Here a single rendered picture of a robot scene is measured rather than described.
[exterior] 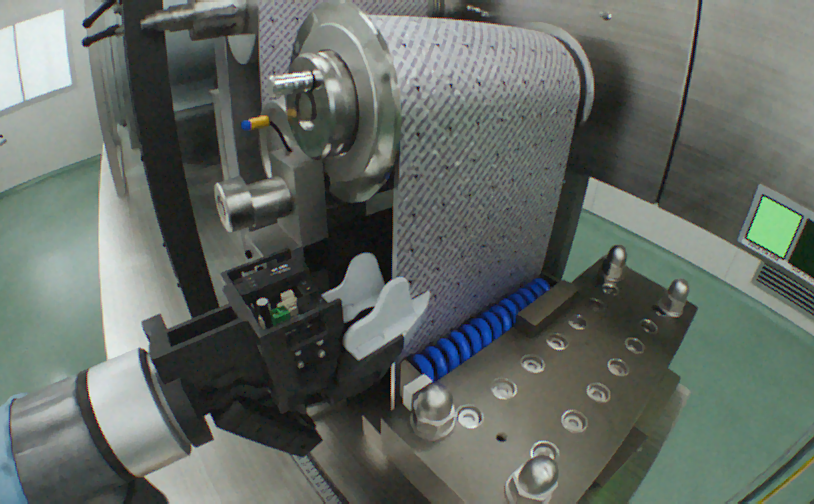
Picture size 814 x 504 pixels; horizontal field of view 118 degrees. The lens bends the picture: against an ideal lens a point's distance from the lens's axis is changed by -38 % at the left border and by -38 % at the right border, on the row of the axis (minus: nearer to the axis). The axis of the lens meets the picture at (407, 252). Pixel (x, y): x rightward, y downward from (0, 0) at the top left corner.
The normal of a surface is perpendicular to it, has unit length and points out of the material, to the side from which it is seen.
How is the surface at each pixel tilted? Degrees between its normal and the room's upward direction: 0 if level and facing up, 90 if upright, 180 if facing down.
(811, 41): 90
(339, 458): 0
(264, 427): 91
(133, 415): 44
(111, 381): 6
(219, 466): 0
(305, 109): 90
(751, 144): 90
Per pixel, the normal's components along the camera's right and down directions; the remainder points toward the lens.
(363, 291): 0.61, 0.40
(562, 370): 0.04, -0.84
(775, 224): -0.77, 0.33
